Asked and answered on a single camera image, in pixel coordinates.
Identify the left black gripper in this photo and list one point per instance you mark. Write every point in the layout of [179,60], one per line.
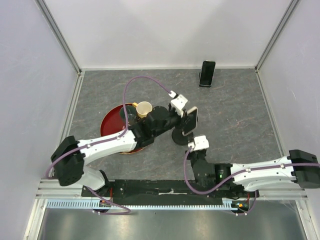
[179,118]

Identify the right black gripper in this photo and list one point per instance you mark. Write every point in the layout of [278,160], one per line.
[191,152]

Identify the blue-edged black phone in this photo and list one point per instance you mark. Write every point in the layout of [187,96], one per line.
[208,67]

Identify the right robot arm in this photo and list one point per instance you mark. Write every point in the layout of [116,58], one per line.
[298,168]

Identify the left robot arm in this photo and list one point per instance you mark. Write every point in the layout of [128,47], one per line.
[71,158]

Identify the yellow mug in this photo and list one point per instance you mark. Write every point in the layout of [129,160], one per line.
[142,108]

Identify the dark green glass cup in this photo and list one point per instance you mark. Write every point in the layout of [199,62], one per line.
[126,113]

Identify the red round tray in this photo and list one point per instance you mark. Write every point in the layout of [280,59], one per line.
[114,121]

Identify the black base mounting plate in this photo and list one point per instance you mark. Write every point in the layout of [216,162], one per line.
[135,192]

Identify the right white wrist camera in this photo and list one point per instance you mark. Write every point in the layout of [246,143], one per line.
[199,143]

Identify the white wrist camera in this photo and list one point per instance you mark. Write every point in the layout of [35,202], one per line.
[199,143]
[178,102]

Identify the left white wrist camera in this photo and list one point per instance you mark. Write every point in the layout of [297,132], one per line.
[178,102]

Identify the light blue cable duct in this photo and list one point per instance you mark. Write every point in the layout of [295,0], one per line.
[95,204]

